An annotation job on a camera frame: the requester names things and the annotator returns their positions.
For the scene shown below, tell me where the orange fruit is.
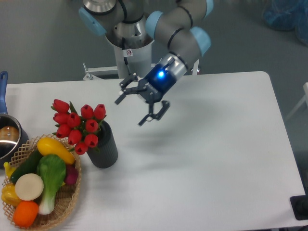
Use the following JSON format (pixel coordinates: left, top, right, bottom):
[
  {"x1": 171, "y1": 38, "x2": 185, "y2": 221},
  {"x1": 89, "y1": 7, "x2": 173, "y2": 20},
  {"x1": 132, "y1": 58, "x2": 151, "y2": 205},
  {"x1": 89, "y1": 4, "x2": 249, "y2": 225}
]
[{"x1": 13, "y1": 201, "x2": 39, "y2": 228}]

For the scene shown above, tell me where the yellow bell pepper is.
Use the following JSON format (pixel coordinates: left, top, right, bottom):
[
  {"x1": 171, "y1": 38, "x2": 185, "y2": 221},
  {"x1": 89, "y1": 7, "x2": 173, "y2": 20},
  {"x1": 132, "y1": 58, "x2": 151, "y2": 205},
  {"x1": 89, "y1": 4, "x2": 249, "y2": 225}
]
[{"x1": 1, "y1": 183, "x2": 22, "y2": 207}]

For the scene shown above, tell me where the red tulip bouquet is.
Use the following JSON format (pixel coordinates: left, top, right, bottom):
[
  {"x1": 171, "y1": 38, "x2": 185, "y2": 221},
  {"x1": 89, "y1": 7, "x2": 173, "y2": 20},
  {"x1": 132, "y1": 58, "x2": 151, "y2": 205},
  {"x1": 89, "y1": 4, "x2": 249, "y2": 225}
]
[{"x1": 51, "y1": 99, "x2": 106, "y2": 155}]

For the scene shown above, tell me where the yellow squash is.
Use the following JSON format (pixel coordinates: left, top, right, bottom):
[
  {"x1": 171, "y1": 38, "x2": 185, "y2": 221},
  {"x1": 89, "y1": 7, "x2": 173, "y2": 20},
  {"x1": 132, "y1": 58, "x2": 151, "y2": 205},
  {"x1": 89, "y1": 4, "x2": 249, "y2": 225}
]
[{"x1": 37, "y1": 137, "x2": 76, "y2": 165}]

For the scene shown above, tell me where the green bok choy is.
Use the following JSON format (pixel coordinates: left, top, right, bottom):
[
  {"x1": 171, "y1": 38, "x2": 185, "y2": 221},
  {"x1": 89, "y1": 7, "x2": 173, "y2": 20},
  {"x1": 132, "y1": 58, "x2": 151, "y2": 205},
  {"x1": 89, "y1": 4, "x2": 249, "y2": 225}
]
[{"x1": 37, "y1": 154, "x2": 66, "y2": 215}]

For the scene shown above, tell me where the dark green cucumber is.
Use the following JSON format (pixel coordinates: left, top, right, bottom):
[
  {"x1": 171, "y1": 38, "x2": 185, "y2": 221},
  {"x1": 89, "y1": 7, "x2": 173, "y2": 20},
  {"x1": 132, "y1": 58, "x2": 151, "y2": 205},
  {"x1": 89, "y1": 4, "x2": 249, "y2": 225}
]
[{"x1": 10, "y1": 149, "x2": 43, "y2": 184}]

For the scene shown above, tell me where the blue plastic bag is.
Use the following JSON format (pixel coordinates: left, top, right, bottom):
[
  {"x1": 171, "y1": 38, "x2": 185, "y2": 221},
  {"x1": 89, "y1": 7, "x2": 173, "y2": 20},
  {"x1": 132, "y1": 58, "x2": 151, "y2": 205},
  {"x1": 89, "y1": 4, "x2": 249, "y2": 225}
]
[{"x1": 262, "y1": 0, "x2": 308, "y2": 46}]

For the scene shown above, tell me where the beige round slice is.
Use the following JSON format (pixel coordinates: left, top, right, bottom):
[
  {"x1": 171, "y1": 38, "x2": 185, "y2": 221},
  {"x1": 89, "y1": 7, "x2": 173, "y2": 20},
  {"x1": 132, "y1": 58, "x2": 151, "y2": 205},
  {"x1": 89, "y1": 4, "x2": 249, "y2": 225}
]
[{"x1": 15, "y1": 173, "x2": 44, "y2": 201}]

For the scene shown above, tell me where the black cable on pedestal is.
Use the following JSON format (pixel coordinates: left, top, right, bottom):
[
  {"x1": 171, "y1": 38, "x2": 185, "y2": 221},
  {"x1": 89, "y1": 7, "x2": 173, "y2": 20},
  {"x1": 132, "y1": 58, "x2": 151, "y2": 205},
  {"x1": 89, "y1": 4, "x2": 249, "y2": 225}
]
[{"x1": 121, "y1": 37, "x2": 133, "y2": 78}]

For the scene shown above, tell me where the woven wicker basket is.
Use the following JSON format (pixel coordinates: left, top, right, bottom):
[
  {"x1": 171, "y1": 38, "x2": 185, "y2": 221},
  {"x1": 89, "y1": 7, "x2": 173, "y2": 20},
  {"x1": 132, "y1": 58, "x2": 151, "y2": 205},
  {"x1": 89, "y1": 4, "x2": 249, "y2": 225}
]
[{"x1": 0, "y1": 134, "x2": 81, "y2": 231}]

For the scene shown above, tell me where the yellow banana tip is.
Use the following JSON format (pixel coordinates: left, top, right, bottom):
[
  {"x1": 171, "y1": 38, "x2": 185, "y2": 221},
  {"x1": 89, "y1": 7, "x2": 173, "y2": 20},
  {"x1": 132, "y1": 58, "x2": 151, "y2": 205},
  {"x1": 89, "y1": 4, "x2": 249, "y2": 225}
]
[{"x1": 3, "y1": 162, "x2": 16, "y2": 179}]

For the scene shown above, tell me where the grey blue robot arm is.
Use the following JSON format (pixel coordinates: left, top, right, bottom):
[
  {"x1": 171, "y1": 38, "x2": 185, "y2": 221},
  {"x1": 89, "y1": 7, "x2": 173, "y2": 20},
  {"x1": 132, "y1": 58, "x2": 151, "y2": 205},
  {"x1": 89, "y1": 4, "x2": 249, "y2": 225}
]
[{"x1": 78, "y1": 0, "x2": 214, "y2": 123}]

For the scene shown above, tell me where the purple red radish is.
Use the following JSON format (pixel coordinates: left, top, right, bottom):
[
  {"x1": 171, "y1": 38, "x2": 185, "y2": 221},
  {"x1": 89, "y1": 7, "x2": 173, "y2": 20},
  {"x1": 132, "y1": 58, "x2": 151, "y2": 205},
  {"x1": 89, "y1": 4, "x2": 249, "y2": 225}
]
[{"x1": 64, "y1": 165, "x2": 78, "y2": 185}]

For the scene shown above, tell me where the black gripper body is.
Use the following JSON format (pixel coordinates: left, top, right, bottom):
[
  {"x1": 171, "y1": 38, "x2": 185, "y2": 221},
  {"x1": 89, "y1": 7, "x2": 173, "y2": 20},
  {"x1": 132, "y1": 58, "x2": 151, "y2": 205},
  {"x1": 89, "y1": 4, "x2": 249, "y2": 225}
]
[{"x1": 138, "y1": 68, "x2": 177, "y2": 103}]

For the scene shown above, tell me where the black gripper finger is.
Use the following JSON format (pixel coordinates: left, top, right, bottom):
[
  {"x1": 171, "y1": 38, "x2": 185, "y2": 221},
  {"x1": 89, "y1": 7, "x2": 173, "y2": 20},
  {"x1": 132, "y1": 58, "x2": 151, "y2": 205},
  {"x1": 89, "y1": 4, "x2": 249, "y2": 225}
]
[
  {"x1": 138, "y1": 100, "x2": 170, "y2": 126},
  {"x1": 115, "y1": 74, "x2": 147, "y2": 105}
]

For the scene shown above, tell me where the blue handled saucepan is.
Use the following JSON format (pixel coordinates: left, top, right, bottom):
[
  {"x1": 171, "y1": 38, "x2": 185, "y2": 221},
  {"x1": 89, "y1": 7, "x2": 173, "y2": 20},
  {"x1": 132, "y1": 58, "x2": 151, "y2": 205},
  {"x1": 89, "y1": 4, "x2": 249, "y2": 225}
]
[{"x1": 0, "y1": 71, "x2": 28, "y2": 169}]

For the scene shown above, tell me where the white frame at right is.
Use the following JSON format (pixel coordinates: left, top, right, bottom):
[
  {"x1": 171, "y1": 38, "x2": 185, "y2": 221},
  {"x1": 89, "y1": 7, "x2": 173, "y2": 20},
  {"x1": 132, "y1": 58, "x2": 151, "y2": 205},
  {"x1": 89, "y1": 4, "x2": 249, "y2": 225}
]
[{"x1": 285, "y1": 82, "x2": 308, "y2": 121}]

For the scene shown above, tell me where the black device at edge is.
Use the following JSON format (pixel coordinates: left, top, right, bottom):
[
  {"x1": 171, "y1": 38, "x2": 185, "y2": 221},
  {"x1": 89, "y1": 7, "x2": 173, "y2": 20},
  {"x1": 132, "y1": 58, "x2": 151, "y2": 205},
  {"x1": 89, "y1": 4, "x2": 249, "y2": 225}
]
[{"x1": 290, "y1": 195, "x2": 308, "y2": 220}]

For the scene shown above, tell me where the dark grey ribbed vase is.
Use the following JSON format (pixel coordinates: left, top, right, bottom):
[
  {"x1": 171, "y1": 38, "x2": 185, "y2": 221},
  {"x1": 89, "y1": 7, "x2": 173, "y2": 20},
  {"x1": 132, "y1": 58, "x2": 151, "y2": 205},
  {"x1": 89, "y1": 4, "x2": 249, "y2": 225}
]
[{"x1": 87, "y1": 121, "x2": 118, "y2": 168}]

